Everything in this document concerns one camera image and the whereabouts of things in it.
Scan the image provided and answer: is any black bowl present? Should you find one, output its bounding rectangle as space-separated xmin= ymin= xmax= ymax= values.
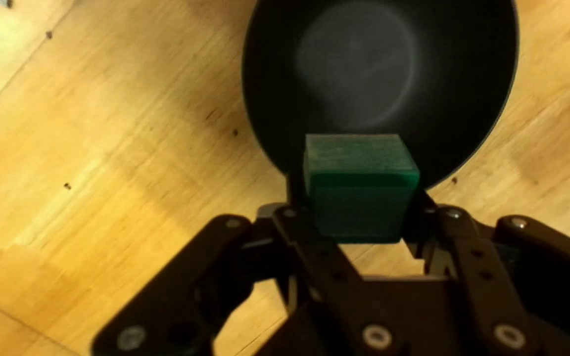
xmin=241 ymin=0 xmax=520 ymax=191

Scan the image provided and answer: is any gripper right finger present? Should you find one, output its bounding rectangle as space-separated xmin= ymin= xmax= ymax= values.
xmin=404 ymin=190 xmax=570 ymax=356

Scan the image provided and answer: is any green block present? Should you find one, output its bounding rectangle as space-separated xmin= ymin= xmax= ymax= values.
xmin=303 ymin=133 xmax=420 ymax=244

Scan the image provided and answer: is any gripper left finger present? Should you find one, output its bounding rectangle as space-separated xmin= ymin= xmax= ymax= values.
xmin=91 ymin=171 xmax=404 ymax=356

